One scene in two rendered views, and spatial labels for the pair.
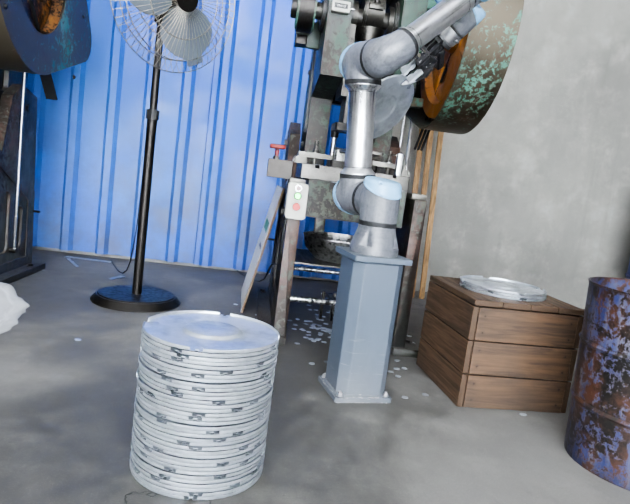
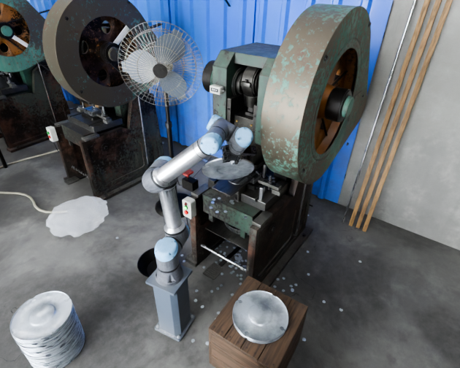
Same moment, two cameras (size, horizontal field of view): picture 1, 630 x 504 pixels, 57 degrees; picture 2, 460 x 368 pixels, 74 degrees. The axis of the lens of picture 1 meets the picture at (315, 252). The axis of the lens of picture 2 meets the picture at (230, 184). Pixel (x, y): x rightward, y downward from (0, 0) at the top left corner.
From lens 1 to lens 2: 199 cm
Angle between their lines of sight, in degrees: 47
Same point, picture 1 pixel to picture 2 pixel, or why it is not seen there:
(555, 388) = not seen: outside the picture
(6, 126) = (130, 117)
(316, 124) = not seen: hidden behind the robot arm
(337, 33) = (219, 105)
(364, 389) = (167, 330)
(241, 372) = (26, 345)
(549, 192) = not seen: outside the picture
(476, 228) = (436, 190)
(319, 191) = (207, 201)
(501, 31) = (284, 144)
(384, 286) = (164, 297)
